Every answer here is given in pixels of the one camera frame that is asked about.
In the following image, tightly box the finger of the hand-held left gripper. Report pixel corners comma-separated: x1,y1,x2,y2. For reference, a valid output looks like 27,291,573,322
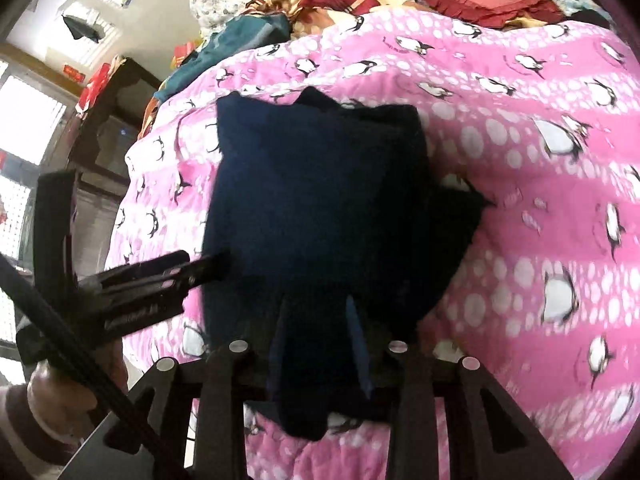
99,251,232,295
100,282,197,320

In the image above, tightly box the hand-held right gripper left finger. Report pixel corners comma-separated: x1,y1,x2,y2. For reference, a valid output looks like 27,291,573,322
60,290,302,480

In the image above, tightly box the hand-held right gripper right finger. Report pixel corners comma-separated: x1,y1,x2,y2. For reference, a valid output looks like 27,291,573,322
344,294,576,480

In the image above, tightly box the navy blue sweater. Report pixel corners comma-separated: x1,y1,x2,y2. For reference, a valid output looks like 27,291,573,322
200,85,497,442

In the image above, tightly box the person's left forearm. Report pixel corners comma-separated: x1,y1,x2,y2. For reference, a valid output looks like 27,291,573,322
0,384,63,480

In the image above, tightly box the person's left hand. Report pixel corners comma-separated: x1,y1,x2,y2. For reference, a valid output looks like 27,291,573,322
25,344,129,442

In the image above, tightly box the dark wooden nightstand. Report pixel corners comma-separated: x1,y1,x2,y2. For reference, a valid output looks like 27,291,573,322
66,56,164,192

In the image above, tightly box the window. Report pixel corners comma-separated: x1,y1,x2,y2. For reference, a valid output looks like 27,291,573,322
0,57,67,357

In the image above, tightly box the tall red box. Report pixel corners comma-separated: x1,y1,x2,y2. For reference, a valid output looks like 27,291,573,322
76,61,116,114

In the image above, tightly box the black hanging cloth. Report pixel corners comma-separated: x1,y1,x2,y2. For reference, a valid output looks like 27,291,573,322
61,12,107,44

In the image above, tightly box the small red box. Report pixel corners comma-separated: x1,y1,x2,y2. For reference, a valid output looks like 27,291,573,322
171,41,196,70

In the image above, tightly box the pink penguin blanket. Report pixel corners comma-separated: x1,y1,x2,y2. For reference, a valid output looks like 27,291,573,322
104,9,640,480

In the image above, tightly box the teal cloth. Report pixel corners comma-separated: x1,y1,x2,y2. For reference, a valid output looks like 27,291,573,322
155,12,294,107

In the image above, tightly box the black cable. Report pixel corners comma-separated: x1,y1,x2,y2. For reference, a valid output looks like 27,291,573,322
0,254,187,480

